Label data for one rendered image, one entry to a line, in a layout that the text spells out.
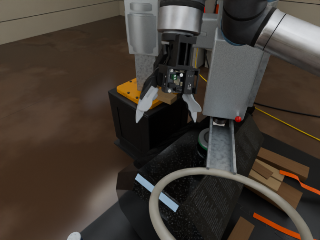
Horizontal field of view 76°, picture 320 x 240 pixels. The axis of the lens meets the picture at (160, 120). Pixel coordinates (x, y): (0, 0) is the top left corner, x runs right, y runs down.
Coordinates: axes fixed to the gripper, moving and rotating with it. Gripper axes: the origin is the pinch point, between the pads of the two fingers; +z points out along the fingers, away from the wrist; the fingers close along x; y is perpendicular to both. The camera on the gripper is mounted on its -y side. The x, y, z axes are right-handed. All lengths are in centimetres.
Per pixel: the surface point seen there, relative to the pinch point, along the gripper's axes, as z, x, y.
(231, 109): 8, 52, -42
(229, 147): 24, 47, -32
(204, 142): 35, 51, -61
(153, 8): -48, 24, -112
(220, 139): 23, 45, -38
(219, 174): 29.6, 33.7, -18.6
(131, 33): -31, 11, -125
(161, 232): 28.6, -0.1, 5.7
